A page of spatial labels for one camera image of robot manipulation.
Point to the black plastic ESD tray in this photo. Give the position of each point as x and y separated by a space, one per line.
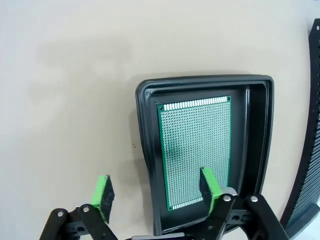
252 140

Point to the black slotted board rack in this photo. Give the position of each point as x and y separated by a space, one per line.
310 150

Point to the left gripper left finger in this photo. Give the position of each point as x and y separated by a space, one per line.
75 225

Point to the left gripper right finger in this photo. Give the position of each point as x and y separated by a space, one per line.
240 220

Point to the green perforated circuit board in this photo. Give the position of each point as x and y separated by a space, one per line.
192 140

